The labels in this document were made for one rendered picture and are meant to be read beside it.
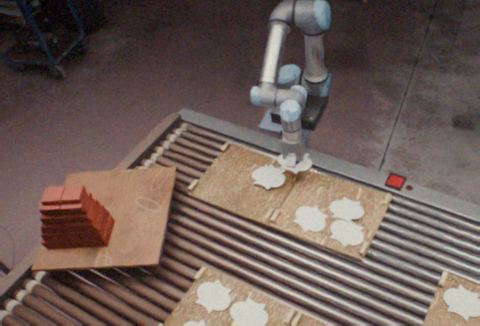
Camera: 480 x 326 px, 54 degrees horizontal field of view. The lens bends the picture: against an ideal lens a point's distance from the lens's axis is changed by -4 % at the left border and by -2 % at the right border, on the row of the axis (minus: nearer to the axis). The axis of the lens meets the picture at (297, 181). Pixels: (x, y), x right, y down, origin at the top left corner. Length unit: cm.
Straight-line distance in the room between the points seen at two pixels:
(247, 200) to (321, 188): 33
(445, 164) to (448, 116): 54
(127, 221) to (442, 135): 254
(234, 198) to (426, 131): 206
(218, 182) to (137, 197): 37
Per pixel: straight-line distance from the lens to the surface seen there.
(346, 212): 198
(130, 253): 191
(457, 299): 182
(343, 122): 380
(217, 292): 183
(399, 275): 186
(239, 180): 215
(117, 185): 216
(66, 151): 418
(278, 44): 199
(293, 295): 181
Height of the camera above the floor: 251
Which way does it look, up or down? 48 degrees down
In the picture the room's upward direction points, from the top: 5 degrees counter-clockwise
